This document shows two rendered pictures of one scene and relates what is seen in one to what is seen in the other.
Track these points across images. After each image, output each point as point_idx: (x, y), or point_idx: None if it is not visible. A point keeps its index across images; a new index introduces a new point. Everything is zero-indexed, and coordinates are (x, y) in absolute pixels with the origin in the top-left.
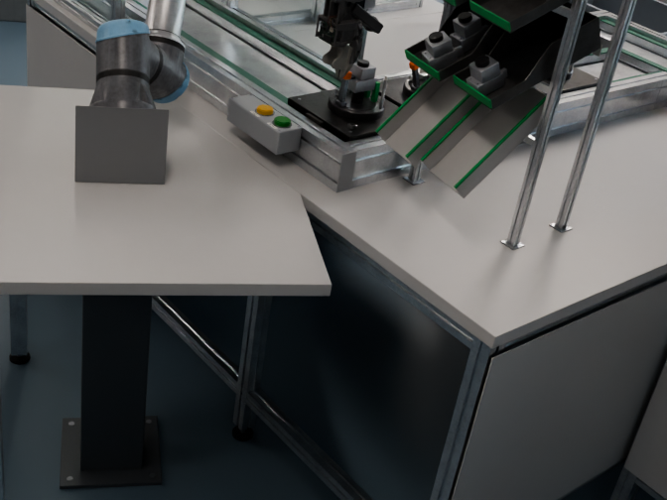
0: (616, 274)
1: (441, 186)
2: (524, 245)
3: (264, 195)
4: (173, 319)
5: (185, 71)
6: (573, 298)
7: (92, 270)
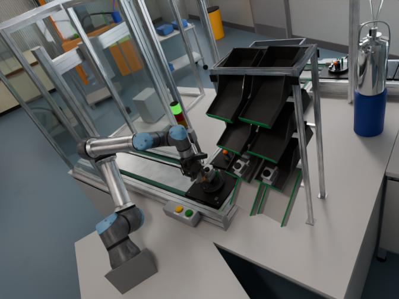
0: (363, 214)
1: None
2: (316, 219)
3: (199, 253)
4: None
5: (139, 213)
6: (357, 245)
7: None
